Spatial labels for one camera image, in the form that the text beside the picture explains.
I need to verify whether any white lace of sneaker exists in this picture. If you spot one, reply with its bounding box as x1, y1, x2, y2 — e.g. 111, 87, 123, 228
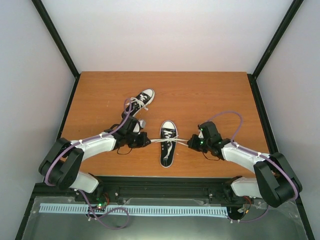
151, 128, 188, 162
127, 93, 151, 112

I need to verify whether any black canvas sneaker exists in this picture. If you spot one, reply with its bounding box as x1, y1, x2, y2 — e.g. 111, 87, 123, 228
121, 88, 155, 118
160, 120, 178, 168

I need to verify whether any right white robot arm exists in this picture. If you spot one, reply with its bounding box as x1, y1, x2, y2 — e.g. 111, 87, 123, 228
187, 121, 303, 208

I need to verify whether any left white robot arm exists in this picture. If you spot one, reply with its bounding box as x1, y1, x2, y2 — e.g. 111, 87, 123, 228
38, 116, 151, 202

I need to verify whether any green lit circuit board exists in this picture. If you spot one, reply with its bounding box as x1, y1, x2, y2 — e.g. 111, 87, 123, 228
95, 192, 110, 210

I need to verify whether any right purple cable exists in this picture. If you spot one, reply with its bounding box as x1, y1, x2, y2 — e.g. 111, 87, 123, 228
207, 111, 303, 224

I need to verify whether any purple cable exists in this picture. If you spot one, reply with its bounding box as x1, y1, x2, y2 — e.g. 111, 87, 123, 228
44, 97, 133, 187
207, 111, 303, 224

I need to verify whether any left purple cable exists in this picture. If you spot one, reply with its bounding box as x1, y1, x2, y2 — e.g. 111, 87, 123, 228
44, 97, 133, 187

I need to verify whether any black aluminium frame rail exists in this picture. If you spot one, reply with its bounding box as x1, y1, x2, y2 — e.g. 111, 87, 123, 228
32, 174, 301, 208

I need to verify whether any light blue slotted cable duct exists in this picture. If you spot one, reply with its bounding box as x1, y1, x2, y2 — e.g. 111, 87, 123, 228
38, 203, 228, 218

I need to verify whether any right black frame post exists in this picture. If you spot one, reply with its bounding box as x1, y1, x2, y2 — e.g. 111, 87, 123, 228
251, 0, 305, 78

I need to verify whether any black frame post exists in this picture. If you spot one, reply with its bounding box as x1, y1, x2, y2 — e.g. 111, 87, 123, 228
31, 0, 81, 79
251, 0, 305, 78

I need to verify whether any left black frame post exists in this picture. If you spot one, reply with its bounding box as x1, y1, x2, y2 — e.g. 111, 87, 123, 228
31, 0, 81, 79

